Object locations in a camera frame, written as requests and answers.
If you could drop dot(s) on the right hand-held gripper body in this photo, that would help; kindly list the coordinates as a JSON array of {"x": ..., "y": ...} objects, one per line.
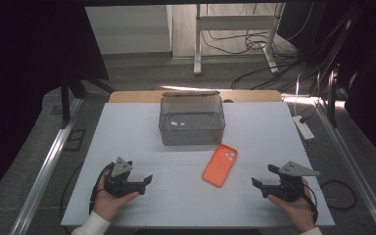
[{"x": 290, "y": 187}]

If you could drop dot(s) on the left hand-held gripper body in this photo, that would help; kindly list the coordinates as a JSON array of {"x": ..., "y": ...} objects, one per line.
[{"x": 117, "y": 186}]

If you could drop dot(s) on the orange phone case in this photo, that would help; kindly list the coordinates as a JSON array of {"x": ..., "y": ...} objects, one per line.
[{"x": 219, "y": 166}]

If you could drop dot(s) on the grey transparent storage box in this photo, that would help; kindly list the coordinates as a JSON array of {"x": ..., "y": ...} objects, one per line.
[{"x": 192, "y": 127}]

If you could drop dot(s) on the person's left hand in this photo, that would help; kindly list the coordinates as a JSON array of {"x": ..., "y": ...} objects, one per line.
[{"x": 107, "y": 205}]

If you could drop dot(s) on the person's right hand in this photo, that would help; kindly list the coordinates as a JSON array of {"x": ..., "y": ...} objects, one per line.
[{"x": 298, "y": 212}]

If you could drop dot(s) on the white table cover sheet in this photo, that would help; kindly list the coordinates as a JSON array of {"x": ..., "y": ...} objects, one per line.
[{"x": 182, "y": 196}]

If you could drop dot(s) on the white power strip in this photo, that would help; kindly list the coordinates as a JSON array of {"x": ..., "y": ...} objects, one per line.
[{"x": 303, "y": 128}]

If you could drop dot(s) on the wooden table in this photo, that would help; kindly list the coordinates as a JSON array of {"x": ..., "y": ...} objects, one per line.
[{"x": 133, "y": 96}]

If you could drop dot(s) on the black table grommet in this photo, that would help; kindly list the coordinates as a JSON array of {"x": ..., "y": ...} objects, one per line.
[{"x": 227, "y": 101}]

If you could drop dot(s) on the black metal stand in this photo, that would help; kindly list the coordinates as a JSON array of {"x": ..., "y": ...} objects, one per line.
[{"x": 66, "y": 101}]

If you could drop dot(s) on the aluminium frame rail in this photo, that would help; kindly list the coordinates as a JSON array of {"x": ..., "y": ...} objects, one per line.
[
  {"x": 45, "y": 173},
  {"x": 352, "y": 163}
]

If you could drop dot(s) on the black upright post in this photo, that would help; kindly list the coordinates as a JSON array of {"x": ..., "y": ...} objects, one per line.
[{"x": 331, "y": 98}]

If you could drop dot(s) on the white desk frame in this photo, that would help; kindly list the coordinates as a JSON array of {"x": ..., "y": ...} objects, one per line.
[{"x": 197, "y": 39}]

